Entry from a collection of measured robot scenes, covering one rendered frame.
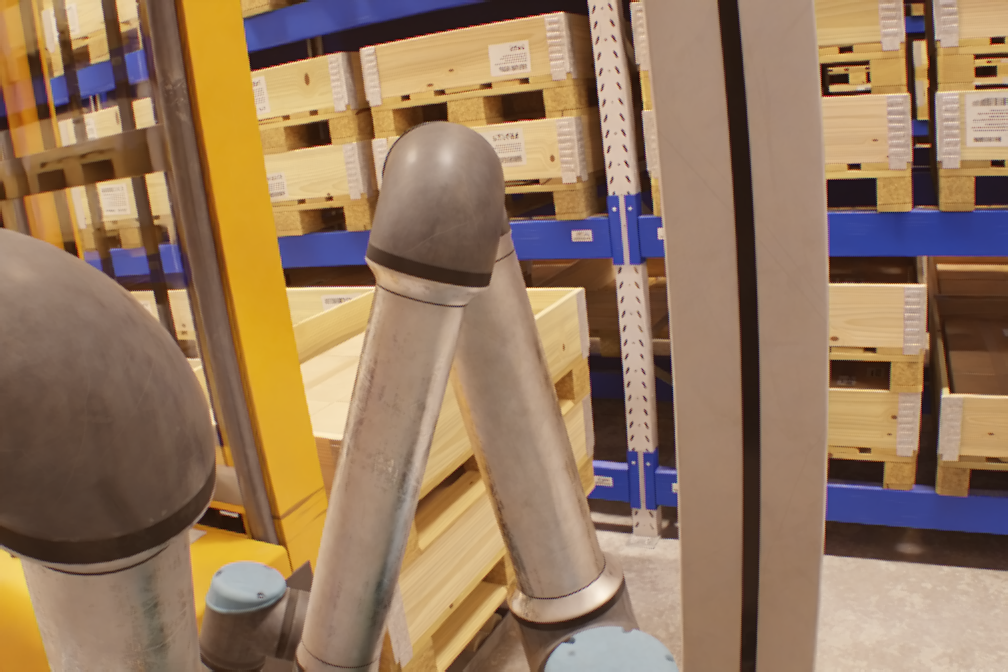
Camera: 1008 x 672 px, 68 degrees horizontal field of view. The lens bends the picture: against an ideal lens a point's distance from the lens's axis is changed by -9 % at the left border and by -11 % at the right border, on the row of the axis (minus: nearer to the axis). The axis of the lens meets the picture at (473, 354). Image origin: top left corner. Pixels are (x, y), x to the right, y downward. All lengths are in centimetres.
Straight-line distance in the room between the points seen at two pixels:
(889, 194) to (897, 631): 129
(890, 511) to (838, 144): 119
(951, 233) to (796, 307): 230
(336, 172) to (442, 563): 176
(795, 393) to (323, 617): 63
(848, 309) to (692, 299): 235
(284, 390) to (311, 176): 189
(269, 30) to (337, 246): 90
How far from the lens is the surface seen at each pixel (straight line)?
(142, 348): 34
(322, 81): 324
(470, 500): 202
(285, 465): 154
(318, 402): 219
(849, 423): 278
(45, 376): 30
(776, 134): 30
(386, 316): 73
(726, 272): 31
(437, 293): 71
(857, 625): 270
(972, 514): 291
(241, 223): 144
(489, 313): 86
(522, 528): 96
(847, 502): 290
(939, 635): 270
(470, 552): 206
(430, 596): 192
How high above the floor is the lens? 157
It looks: 16 degrees down
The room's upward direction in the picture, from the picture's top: 7 degrees counter-clockwise
